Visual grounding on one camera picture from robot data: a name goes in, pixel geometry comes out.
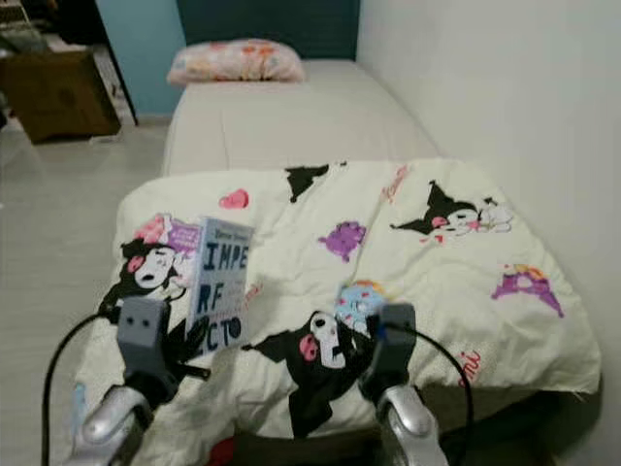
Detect white book blue letters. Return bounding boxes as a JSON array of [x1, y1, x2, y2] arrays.
[[186, 216, 253, 358]]

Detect pink pillow orange spots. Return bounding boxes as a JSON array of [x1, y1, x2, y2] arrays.
[[167, 39, 307, 86]]

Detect cream cartoon print quilt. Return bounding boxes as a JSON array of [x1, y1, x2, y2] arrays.
[[97, 157, 603, 445]]

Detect cream mattress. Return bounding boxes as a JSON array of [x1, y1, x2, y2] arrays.
[[163, 60, 442, 181]]

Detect brown wooden nightstand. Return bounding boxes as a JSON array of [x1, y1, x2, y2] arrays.
[[0, 49, 122, 145]]

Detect blue grey upholstered headboard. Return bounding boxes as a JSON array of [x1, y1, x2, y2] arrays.
[[177, 0, 360, 61]]

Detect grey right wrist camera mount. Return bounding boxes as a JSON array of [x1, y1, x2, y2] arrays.
[[367, 303, 416, 384]]

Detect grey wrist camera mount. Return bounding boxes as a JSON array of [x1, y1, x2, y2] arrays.
[[116, 297, 176, 380], [367, 303, 416, 384]]

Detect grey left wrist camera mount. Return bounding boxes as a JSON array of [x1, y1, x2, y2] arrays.
[[116, 297, 176, 380]]

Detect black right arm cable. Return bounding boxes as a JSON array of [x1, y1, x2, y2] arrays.
[[383, 325, 474, 428]]

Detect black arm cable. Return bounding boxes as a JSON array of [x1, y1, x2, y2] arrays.
[[42, 309, 122, 466], [383, 325, 474, 428]]

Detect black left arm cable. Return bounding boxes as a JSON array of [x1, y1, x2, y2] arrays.
[[42, 309, 122, 466]]

